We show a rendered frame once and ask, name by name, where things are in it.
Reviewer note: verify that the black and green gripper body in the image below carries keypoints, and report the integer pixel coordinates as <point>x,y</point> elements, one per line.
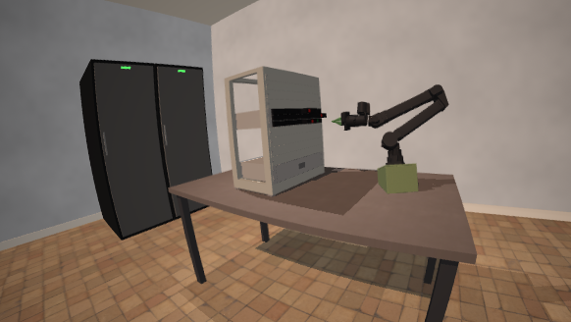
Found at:
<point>347,121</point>

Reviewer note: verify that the white open-frame rack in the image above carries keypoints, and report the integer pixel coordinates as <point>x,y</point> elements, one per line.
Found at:
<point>292,152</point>

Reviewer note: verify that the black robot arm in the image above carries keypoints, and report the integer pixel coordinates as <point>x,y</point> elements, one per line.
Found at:
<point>390,138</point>

